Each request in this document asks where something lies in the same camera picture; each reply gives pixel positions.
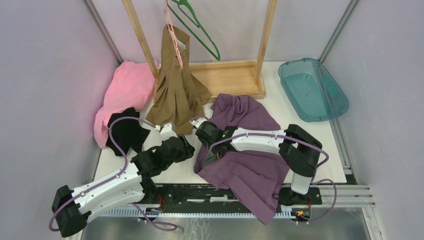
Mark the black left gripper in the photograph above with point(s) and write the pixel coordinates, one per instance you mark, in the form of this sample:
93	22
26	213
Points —
187	152

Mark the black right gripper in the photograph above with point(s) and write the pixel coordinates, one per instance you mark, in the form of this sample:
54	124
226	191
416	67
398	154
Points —
204	142

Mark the tan brown pleated skirt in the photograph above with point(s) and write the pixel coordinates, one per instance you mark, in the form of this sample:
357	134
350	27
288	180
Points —
180	95

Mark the purple garment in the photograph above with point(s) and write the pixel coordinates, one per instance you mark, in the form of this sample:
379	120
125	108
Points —
253	176

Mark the pink thin hanger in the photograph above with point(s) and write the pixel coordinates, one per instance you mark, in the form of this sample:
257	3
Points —
178	45

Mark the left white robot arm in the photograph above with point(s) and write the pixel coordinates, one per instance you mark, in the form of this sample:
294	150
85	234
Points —
74	208

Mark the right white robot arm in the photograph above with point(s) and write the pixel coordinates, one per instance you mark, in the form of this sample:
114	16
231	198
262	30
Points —
299	150

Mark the green hanger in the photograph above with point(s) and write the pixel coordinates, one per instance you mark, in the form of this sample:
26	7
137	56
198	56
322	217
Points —
186	15

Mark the black garment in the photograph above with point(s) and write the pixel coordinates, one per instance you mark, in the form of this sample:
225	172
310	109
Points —
127	133

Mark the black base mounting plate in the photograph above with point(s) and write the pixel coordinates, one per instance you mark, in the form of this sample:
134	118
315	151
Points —
207	199

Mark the wooden clothes rack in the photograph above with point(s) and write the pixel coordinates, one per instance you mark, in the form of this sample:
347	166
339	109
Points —
238	78

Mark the pink garment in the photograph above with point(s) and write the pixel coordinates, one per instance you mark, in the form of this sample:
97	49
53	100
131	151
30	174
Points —
132	86

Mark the teal plastic bin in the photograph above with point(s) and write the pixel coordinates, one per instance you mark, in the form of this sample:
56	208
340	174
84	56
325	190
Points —
312	90

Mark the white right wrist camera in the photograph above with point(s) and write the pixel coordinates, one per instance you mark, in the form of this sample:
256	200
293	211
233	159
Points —
196	123

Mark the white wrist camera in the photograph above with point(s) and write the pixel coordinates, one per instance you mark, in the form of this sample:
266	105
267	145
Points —
196	123
168	130

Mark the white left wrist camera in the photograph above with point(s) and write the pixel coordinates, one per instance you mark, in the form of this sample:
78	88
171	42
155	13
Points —
168	130

